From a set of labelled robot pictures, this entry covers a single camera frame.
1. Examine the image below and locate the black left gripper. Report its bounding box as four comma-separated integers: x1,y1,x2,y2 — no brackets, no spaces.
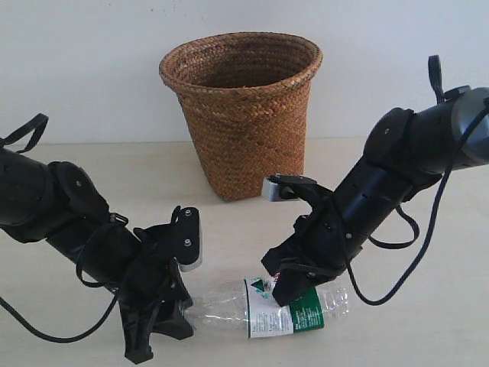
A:
118,226,194,352

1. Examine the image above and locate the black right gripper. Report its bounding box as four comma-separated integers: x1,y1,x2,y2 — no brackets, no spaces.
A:
261,193,364,307

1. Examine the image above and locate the clear plastic bottle green label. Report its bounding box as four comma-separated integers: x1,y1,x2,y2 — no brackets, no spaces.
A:
184,277,349,339

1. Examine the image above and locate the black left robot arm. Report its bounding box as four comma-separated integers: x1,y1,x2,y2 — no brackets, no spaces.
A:
1,149,200,363

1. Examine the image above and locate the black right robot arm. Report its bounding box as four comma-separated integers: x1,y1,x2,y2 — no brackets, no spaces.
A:
261,86,488,306

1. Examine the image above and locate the brown woven wicker basket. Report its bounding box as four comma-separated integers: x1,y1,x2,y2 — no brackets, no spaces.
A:
159,31,323,202

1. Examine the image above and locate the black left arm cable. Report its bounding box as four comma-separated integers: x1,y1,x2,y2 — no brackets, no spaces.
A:
0,112,161,343

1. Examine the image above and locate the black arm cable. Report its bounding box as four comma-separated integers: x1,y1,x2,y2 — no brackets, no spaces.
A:
0,112,161,343
339,55,489,306

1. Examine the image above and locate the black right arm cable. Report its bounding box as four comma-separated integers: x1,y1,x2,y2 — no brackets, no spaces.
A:
339,55,489,306

